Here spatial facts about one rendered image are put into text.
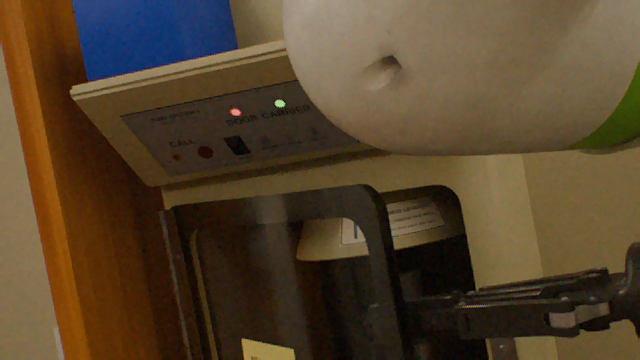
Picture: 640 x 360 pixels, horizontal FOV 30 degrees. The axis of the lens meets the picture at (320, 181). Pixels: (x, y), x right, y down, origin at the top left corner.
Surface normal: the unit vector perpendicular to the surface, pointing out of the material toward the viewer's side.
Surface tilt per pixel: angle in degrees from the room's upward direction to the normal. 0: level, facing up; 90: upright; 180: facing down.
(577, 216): 90
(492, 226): 90
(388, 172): 90
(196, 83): 135
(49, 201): 90
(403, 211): 66
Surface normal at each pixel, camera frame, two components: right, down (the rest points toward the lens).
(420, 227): 0.21, -0.39
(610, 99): 0.54, 0.63
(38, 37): 0.90, -0.14
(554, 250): -0.40, 0.12
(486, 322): -0.60, 0.15
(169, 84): -0.15, 0.78
